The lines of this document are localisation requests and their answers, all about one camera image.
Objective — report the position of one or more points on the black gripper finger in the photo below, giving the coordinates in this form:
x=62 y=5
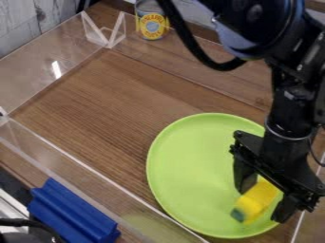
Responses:
x=287 y=208
x=245 y=175

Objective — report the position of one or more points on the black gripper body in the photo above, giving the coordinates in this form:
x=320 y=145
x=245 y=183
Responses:
x=279 y=157

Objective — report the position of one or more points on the yellow toy banana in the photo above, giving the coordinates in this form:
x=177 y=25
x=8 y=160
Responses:
x=255 y=202

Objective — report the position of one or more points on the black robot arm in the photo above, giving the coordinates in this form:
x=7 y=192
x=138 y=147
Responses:
x=276 y=31

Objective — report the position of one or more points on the green plate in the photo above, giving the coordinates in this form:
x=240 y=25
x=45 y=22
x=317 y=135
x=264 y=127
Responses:
x=189 y=171

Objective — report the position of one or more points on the blue plastic clamp block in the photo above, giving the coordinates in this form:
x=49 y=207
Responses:
x=78 y=221

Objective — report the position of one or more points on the yellow labelled tin can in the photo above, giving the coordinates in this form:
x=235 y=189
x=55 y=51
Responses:
x=152 y=20

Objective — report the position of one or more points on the clear acrylic front wall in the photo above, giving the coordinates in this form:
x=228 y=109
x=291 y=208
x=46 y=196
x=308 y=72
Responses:
x=37 y=161

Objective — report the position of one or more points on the clear acrylic triangle bracket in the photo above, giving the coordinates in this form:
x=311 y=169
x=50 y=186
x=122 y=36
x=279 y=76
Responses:
x=105 y=37

